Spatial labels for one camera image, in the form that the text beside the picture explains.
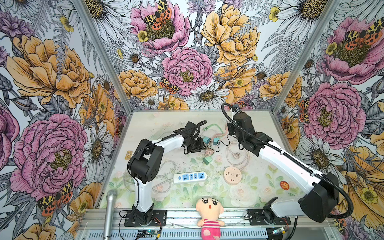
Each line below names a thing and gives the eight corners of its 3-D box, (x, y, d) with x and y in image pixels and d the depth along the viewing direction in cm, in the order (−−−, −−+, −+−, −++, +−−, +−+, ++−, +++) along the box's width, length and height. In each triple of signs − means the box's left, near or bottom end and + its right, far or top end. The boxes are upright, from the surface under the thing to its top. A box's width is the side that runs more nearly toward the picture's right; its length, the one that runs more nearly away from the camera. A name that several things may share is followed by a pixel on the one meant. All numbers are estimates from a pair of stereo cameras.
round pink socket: (224, 184, 87) (225, 182, 84) (222, 168, 93) (223, 166, 91) (242, 184, 87) (243, 182, 84) (239, 168, 93) (240, 166, 91)
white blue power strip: (173, 183, 87) (173, 181, 85) (173, 176, 90) (173, 173, 88) (207, 180, 88) (207, 178, 86) (206, 173, 91) (206, 171, 89)
